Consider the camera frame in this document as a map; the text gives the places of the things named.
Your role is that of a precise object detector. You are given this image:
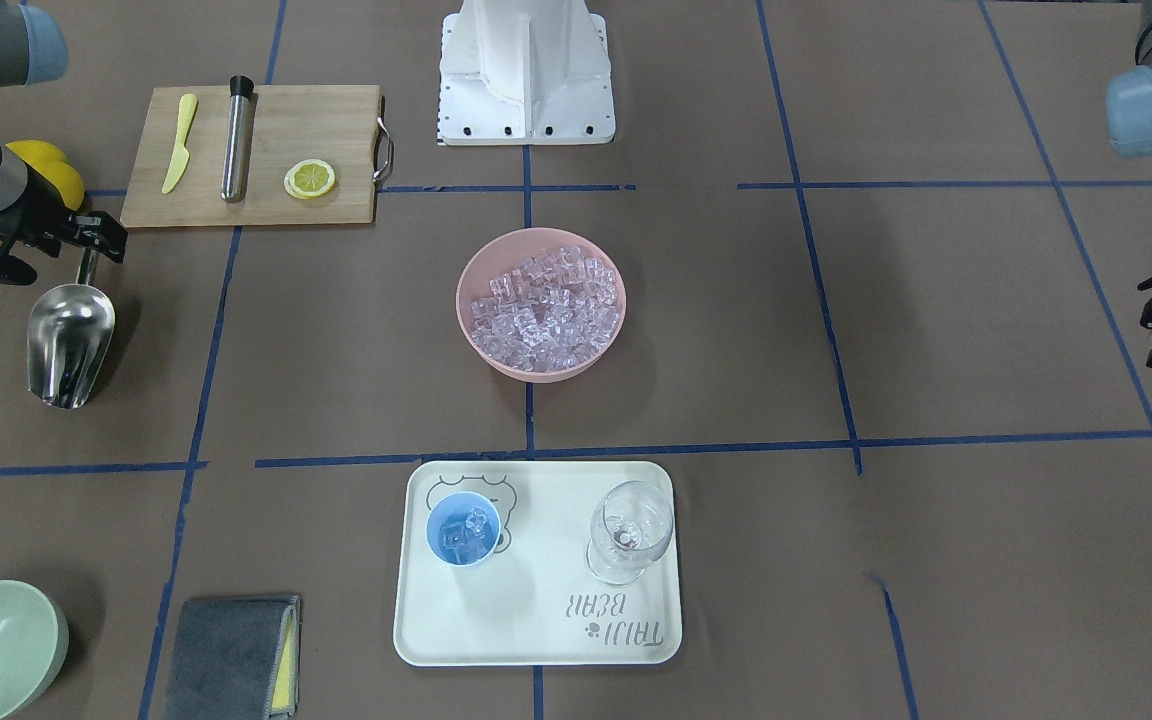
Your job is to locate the gray folded cloth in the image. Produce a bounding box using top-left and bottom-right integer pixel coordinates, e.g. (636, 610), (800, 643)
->
(162, 594), (301, 719)

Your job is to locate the white serving tray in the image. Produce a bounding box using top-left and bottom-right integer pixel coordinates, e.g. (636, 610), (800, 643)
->
(393, 461), (684, 667)

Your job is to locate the metal ice scoop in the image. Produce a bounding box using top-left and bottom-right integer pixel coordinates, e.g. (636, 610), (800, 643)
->
(26, 249), (116, 410)

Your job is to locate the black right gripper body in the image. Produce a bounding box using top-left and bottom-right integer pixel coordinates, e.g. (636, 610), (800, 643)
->
(0, 179), (88, 285)

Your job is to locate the lemon slice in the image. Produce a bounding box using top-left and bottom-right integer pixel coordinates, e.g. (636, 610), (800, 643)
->
(283, 159), (338, 200)

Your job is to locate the wooden cutting board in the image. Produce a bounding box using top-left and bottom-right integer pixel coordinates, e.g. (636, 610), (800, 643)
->
(120, 85), (392, 229)

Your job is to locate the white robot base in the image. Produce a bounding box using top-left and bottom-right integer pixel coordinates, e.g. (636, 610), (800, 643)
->
(435, 1), (617, 147)

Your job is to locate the yellow lemon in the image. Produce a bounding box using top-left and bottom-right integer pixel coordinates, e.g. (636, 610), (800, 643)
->
(6, 141), (76, 184)
(38, 160), (86, 211)

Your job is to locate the pink bowl of ice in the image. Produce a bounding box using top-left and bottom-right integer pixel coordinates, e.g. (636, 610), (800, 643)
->
(454, 228), (627, 384)

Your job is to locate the yellow plastic knife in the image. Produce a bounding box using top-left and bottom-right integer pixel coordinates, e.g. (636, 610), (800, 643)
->
(160, 94), (198, 195)

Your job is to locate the blue plastic cup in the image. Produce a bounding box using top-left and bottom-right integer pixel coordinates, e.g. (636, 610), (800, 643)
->
(424, 491), (505, 568)

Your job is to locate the steel muddler rod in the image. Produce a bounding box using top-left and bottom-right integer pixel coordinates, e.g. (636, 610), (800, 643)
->
(220, 76), (256, 202)

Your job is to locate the clear wine glass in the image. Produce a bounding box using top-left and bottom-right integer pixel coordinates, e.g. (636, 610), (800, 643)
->
(585, 480), (675, 585)

